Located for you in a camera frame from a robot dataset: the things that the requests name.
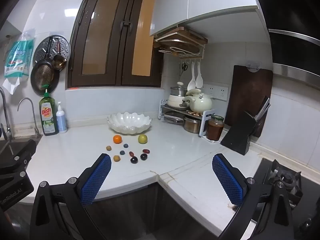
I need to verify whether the hanging plastic bag pack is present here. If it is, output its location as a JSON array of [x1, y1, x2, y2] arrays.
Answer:
[[2, 31, 35, 95]]

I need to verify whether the dark brown base cabinet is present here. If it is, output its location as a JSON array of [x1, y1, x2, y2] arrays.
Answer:
[[85, 182, 218, 240]]

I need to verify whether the white pump bottle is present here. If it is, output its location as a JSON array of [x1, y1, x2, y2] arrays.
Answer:
[[56, 102, 68, 134]]

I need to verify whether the stainless steel pot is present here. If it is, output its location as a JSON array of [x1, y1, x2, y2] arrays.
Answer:
[[183, 116, 202, 133]]

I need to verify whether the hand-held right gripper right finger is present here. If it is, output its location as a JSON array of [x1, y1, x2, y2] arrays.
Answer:
[[212, 153, 294, 240]]

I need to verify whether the white pot with glass lid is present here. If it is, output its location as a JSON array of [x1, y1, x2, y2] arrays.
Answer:
[[167, 82, 190, 109]]

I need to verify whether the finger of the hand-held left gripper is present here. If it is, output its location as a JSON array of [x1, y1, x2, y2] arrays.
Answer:
[[0, 139, 37, 178]]

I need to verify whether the black knife block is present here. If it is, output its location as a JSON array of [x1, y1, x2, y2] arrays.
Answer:
[[220, 111, 258, 155]]

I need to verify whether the black kitchen knife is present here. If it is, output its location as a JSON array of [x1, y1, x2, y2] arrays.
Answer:
[[254, 95, 271, 123]]

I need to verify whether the glass jar of sauce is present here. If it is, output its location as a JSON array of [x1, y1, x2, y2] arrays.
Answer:
[[206, 115, 225, 141]]

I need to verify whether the clear wall hook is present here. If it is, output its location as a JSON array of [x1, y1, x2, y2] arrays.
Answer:
[[245, 60, 260, 72]]

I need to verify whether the dark brown cutting board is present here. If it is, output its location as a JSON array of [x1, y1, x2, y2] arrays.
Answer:
[[224, 65, 273, 138]]

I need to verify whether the grey corner shelf rack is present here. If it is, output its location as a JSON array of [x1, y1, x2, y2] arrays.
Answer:
[[159, 99, 215, 137]]

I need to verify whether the chrome sink faucet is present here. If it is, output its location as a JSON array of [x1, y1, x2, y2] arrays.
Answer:
[[0, 87, 14, 140]]

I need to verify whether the white wall outlet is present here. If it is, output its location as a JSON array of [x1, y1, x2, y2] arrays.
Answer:
[[209, 85, 220, 99], [219, 86, 229, 102]]

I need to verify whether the cream kettle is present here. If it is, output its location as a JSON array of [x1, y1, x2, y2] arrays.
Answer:
[[185, 89, 214, 113]]

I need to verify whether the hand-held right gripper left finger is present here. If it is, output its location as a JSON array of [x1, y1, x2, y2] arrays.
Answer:
[[30, 153, 112, 240]]

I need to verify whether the black gas stove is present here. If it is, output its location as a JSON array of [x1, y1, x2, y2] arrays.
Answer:
[[250, 157, 320, 240]]

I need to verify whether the steel pan lid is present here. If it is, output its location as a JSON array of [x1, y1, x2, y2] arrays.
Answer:
[[162, 111, 185, 124]]

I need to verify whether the white scalloped bowl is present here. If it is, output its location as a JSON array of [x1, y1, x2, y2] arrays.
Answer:
[[107, 112, 152, 134]]

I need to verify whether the black range hood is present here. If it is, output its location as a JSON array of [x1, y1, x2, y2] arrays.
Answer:
[[250, 0, 320, 90]]

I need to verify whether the white rice paddle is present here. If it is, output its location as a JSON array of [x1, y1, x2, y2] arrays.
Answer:
[[196, 60, 203, 88]]

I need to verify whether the green dish soap bottle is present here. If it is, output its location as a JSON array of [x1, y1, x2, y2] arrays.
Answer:
[[39, 85, 60, 137]]

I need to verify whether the brown wooden window frame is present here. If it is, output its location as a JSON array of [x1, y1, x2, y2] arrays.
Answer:
[[66, 0, 164, 88]]

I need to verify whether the brass ladle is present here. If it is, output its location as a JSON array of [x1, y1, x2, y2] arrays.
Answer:
[[52, 37, 67, 70]]

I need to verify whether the steel sink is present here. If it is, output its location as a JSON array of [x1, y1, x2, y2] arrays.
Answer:
[[0, 138, 42, 155]]

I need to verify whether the dark round strainer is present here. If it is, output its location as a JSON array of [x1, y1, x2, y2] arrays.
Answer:
[[30, 60, 60, 96]]

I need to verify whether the chrome gooseneck faucet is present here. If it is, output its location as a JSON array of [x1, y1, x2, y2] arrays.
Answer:
[[17, 97, 42, 138]]

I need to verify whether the white serving spoon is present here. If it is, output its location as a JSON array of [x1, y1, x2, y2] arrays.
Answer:
[[187, 61, 197, 90]]

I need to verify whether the wooden cutting board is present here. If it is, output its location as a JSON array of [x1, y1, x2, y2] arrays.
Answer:
[[154, 27, 208, 53]]

